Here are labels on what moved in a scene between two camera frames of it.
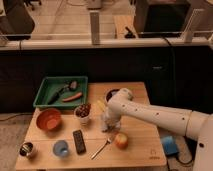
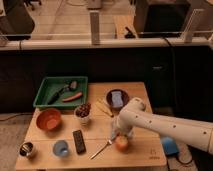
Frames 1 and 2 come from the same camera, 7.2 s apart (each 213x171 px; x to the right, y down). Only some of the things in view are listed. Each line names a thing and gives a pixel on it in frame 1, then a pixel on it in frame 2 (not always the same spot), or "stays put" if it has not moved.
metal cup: [26, 148] stays put
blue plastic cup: [60, 148] stays put
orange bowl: [49, 119] stays put
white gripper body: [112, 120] to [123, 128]
